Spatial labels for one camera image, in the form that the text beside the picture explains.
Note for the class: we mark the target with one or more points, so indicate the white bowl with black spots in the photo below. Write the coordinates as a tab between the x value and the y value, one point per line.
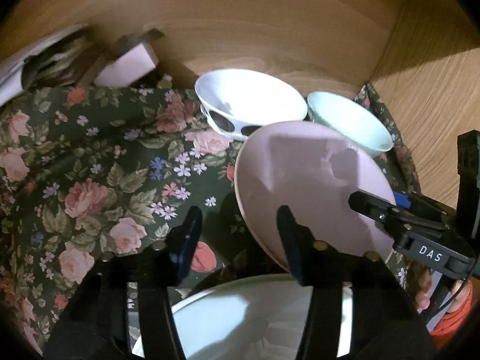
255	97

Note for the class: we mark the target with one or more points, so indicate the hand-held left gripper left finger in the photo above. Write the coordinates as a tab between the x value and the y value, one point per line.
187	240

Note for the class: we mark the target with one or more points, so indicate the person's right hand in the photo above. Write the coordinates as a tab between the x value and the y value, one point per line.
422	292

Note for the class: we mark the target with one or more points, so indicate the small white box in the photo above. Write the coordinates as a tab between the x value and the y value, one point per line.
131	63

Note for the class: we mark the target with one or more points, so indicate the stack of white papers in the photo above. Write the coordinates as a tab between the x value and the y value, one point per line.
33	63

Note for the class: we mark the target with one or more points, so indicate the pink bowl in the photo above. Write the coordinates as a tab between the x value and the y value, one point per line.
300	172

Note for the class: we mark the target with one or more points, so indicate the mint green plate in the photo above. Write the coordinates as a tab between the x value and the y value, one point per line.
240	318

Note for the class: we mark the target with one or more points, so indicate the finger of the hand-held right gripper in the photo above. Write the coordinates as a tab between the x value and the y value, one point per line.
371	206
423	212

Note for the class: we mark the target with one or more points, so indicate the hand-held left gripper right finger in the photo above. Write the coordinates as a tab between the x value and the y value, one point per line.
290	247

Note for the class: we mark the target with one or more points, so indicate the mint green bowl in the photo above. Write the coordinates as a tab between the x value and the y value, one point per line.
352	123

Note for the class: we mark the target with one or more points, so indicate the floral tablecloth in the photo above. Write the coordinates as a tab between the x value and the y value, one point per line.
112	138

